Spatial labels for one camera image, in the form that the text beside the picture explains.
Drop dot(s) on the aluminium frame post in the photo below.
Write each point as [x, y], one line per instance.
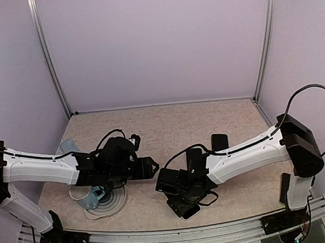
[32, 6]
[265, 50]

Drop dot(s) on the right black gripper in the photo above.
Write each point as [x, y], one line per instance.
[179, 207]

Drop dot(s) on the blue phone case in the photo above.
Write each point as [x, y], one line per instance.
[68, 146]

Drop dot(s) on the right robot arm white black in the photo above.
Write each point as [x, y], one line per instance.
[288, 140]

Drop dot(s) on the grey collapsible silicone bowl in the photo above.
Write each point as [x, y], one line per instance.
[110, 204]

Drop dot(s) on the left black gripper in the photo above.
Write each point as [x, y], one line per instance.
[144, 170]

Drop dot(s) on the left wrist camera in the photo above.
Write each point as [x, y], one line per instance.
[136, 140]

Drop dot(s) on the white-edged black smartphone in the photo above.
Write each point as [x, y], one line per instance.
[219, 142]

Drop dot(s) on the right aluminium frame post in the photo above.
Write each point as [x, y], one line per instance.
[265, 50]

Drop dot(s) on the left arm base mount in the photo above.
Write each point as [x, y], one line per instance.
[63, 236]

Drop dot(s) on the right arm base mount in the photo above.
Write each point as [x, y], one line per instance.
[285, 219]

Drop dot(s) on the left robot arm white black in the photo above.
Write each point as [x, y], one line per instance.
[72, 168]

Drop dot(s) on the left aluminium frame post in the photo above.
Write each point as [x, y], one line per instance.
[32, 6]

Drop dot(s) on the light blue mug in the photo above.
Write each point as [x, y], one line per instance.
[87, 197]

